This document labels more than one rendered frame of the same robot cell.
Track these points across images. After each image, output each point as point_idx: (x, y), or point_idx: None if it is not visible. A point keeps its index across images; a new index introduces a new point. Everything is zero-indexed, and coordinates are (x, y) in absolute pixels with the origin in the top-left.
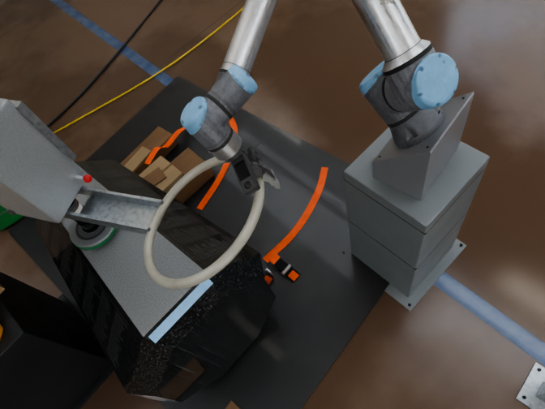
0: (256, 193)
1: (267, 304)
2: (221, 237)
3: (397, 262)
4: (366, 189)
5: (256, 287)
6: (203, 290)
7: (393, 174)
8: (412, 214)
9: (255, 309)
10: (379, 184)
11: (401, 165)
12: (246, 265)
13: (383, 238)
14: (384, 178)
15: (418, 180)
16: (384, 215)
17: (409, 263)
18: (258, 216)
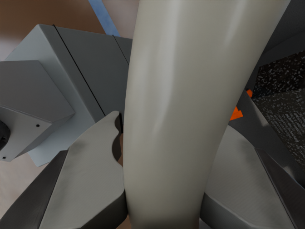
0: (213, 35)
1: (263, 56)
2: (299, 139)
3: (127, 52)
4: (88, 102)
5: (275, 58)
6: None
7: (34, 96)
8: (47, 45)
9: (282, 48)
10: (71, 100)
11: (2, 93)
12: (281, 82)
13: (122, 68)
14: (57, 102)
15: (0, 67)
16: (95, 74)
17: (113, 40)
18: None
